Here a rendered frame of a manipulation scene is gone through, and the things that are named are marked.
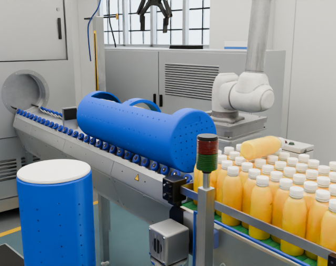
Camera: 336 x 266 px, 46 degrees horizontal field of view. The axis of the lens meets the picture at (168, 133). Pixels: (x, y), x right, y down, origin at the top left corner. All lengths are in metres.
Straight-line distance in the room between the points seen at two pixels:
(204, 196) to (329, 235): 0.36
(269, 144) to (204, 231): 0.46
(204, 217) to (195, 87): 2.51
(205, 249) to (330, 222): 0.37
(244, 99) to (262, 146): 0.68
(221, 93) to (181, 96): 1.56
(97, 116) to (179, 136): 0.62
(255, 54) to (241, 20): 2.39
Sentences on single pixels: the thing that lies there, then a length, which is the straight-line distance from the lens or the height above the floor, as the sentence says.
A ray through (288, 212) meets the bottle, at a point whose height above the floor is 1.04.
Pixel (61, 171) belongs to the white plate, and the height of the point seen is 1.04.
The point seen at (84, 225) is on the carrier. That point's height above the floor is 0.83.
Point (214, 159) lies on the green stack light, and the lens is 1.15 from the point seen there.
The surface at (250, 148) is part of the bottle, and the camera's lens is 1.47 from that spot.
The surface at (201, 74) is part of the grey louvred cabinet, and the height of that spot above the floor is 1.23.
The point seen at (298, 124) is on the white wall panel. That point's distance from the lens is 4.56.
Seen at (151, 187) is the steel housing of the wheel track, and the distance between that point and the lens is 1.85.
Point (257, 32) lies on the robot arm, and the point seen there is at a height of 1.57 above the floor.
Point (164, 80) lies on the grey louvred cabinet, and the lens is 3.91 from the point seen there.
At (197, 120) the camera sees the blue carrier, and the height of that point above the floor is 1.19.
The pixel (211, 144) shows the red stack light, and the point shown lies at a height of 1.24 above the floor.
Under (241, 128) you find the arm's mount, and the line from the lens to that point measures 2.27.
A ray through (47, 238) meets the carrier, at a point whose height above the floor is 0.81.
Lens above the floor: 1.53
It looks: 13 degrees down
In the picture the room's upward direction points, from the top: straight up
